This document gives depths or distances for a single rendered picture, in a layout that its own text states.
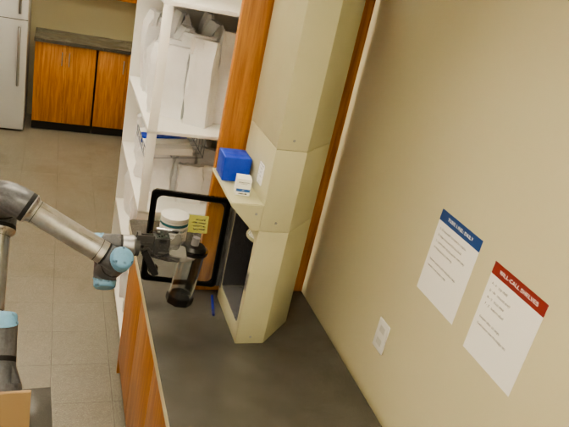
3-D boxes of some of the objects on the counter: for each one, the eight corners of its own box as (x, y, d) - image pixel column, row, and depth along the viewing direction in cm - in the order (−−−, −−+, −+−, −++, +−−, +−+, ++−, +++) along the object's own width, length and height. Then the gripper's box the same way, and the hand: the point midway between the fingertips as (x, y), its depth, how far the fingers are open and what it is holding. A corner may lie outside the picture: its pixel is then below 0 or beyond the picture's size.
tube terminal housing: (273, 296, 266) (312, 126, 236) (296, 342, 238) (345, 157, 208) (217, 296, 257) (251, 119, 227) (234, 344, 229) (276, 149, 199)
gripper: (139, 243, 207) (199, 246, 215) (134, 223, 220) (191, 226, 228) (135, 265, 210) (195, 268, 218) (131, 244, 223) (188, 246, 231)
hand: (190, 253), depth 224 cm, fingers closed on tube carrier, 9 cm apart
